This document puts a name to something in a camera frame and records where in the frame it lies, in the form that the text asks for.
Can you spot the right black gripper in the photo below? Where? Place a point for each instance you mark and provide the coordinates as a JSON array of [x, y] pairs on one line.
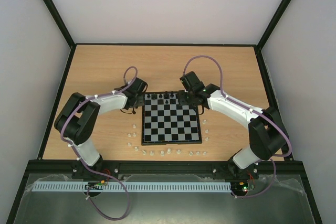
[[187, 98]]

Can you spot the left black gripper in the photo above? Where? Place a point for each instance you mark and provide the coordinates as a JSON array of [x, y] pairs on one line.
[[141, 101]]

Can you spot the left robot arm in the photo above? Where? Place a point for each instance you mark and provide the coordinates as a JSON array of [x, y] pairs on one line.
[[77, 119]]

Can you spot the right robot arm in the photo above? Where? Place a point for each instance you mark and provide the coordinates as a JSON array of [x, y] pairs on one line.
[[266, 131]]

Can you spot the black and white chessboard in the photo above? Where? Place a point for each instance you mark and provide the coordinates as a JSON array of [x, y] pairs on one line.
[[169, 123]]

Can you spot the clear plastic sheet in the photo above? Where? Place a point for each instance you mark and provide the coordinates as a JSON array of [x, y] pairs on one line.
[[280, 200]]

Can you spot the black aluminium rail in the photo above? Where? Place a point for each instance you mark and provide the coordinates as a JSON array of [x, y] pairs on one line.
[[217, 170]]

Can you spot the white slotted cable duct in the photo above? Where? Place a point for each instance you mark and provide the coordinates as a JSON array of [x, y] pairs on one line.
[[134, 187]]

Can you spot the black cage frame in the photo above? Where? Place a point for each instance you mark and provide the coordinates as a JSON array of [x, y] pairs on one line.
[[299, 52]]

